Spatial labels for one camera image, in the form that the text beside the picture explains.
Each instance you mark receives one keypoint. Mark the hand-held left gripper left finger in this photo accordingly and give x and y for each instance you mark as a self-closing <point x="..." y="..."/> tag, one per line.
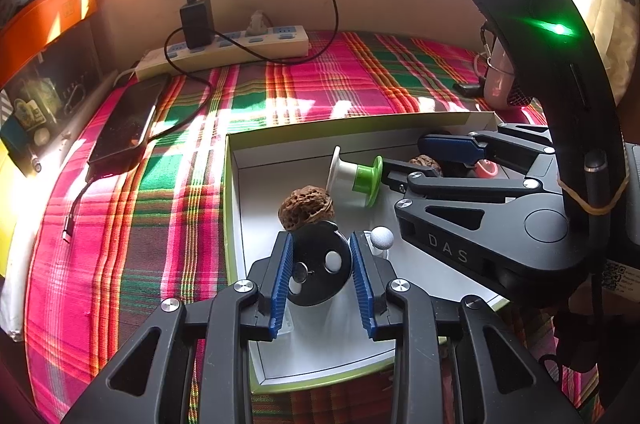
<point x="280" y="289"/>

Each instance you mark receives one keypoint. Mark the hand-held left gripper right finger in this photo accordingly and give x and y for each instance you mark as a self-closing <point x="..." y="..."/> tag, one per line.
<point x="362" y="289"/>

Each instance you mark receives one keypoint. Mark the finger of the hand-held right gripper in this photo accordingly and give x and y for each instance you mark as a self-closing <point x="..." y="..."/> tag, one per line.
<point x="450" y="148"/>
<point x="425" y="184"/>

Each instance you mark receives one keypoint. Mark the brown walnut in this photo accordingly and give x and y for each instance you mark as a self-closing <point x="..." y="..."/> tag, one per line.
<point x="306" y="211"/>
<point x="427" y="165"/>

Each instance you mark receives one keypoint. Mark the black disc with holes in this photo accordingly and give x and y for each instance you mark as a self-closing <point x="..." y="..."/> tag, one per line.
<point x="320" y="254"/>

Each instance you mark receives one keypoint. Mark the grey cardboard box green rim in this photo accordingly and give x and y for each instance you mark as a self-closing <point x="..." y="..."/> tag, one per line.
<point x="330" y="344"/>

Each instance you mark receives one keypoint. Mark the green and white spool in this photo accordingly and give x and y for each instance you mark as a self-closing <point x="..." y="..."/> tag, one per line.
<point x="350" y="176"/>

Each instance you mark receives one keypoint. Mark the pink spiral clip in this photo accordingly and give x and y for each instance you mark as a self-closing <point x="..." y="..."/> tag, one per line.
<point x="486" y="169"/>

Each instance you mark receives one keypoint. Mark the small black adapter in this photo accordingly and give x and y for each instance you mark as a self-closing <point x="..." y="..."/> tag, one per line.
<point x="467" y="90"/>

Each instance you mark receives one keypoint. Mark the cream dotted curtain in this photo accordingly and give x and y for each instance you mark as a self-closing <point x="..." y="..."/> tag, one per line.
<point x="615" y="4"/>

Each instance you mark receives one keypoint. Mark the yellow rubber band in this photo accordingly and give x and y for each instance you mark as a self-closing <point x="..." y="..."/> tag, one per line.
<point x="590" y="207"/>

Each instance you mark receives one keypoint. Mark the pink green plaid blanket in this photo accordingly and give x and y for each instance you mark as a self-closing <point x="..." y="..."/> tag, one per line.
<point x="125" y="254"/>

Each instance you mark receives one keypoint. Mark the black smartphone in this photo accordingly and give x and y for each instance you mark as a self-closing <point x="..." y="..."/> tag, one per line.
<point x="130" y="119"/>

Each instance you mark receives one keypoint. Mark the beige plug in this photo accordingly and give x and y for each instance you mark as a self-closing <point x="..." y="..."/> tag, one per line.
<point x="257" y="24"/>

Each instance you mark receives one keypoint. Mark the cream power strip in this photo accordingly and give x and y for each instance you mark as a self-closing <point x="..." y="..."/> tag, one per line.
<point x="235" y="49"/>

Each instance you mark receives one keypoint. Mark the white plastic sheet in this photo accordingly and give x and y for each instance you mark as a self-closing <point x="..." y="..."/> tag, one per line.
<point x="12" y="284"/>

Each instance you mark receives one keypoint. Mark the black charger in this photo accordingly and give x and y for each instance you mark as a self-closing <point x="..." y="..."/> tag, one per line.
<point x="197" y="24"/>

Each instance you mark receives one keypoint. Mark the glass display case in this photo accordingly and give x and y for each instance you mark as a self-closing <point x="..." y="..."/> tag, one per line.
<point x="65" y="74"/>

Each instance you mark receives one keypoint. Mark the green label card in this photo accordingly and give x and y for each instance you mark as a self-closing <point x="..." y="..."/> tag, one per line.
<point x="27" y="111"/>

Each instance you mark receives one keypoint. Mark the orange storage box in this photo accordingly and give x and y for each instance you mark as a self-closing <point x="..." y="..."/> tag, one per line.
<point x="45" y="19"/>

